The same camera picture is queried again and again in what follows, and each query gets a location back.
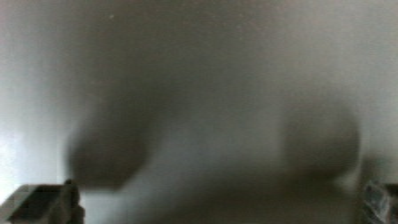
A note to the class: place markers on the white cabinet body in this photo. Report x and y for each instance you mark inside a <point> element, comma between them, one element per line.
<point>208,106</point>

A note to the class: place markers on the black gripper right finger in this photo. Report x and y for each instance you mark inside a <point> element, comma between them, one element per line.
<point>381,203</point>

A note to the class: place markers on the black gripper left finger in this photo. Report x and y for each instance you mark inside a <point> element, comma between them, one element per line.
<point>43,204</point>

